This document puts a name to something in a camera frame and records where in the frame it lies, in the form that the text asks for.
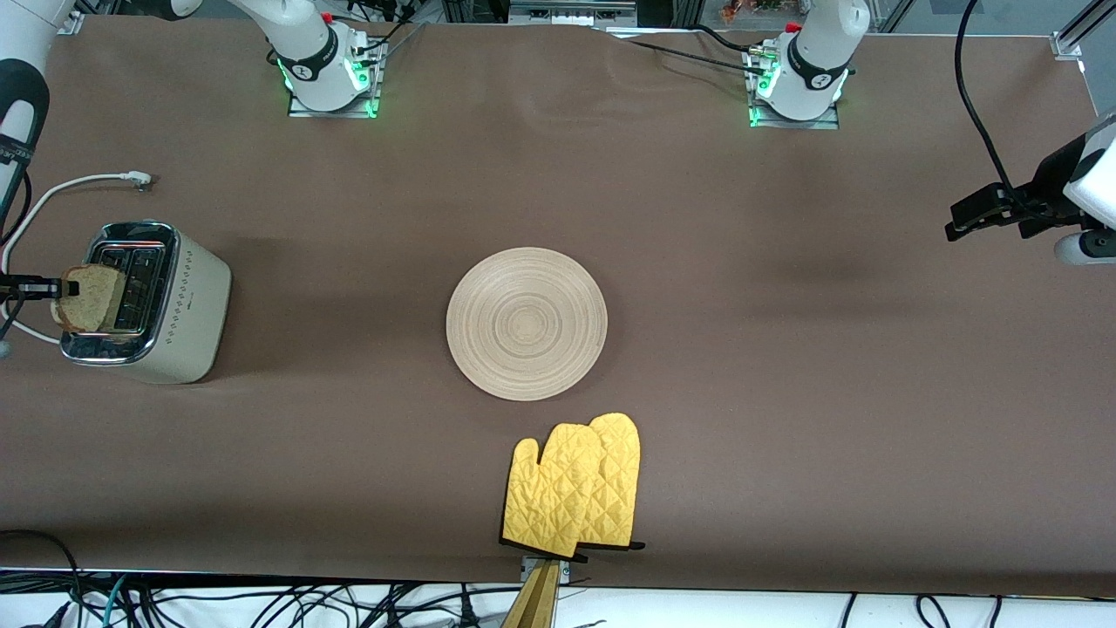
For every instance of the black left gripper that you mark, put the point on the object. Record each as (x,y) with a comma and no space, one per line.
(1050,185)

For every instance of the slice of brown-crust bread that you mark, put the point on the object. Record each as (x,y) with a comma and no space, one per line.
(87,301)

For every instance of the round pale wooden plate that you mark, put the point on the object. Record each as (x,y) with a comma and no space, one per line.
(527,324)

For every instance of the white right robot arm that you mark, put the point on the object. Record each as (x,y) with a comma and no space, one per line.
(305,44)

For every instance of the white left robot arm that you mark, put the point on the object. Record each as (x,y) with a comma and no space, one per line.
(819,61)

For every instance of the cream white toaster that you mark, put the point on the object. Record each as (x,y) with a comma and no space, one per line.
(187,305)

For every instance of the aluminium corner strut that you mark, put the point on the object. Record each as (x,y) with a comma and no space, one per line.
(1068,42)

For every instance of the brown table cover sheet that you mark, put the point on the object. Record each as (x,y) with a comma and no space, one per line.
(785,392)

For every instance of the yellow quilted oven mitt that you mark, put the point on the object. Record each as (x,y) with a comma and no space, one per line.
(549,488)
(621,471)

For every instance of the tan wooden beam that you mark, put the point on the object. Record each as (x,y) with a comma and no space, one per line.
(536,602)

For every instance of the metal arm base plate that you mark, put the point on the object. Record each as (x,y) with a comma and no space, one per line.
(331,113)
(793,125)

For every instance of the small metal bracket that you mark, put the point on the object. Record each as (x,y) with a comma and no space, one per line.
(565,571)

